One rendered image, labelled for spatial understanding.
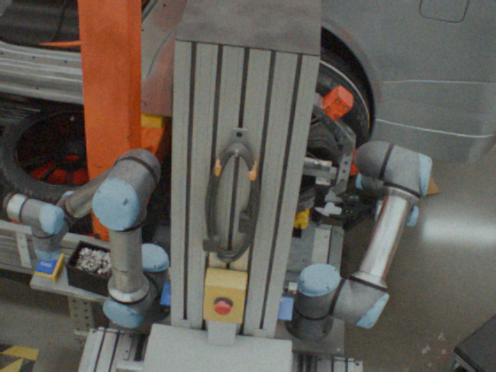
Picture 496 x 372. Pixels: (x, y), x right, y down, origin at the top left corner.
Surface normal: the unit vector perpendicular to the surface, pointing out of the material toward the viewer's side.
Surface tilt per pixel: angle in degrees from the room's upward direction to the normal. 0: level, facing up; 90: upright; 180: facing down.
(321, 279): 7
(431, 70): 90
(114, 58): 90
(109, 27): 90
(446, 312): 0
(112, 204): 84
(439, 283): 0
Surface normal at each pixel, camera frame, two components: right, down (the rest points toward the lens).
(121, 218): -0.35, 0.51
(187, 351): 0.07, -0.73
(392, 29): -0.15, 0.66
